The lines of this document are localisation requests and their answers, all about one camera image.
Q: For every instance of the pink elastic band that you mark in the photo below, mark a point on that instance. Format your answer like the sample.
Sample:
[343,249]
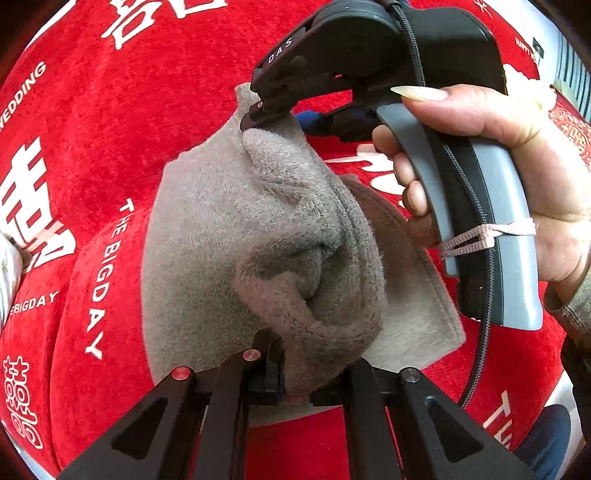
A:
[480,235]

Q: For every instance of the grey fleece sweater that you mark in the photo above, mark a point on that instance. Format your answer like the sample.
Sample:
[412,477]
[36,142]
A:
[258,230]

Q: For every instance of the red printed blanket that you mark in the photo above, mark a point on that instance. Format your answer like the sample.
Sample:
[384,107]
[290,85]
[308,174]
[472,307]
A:
[92,138]

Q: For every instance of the person's leg in jeans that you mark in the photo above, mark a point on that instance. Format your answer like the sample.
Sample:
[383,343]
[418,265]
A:
[549,443]

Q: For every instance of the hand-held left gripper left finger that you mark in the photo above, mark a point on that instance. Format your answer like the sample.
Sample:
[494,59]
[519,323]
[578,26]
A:
[273,378]

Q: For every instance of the red patterned cushion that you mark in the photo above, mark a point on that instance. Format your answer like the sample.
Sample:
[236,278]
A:
[575,129]

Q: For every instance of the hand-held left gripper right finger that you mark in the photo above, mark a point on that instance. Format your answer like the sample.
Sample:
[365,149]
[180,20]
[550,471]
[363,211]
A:
[323,394]

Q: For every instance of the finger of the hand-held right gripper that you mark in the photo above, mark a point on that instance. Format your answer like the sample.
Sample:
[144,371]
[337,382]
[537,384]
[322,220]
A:
[268,115]
[341,124]

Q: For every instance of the person's right forearm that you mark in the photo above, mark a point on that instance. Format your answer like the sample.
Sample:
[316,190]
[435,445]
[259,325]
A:
[575,307]

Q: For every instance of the person's right hand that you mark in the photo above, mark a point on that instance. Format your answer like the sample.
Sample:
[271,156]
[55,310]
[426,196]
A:
[545,184]

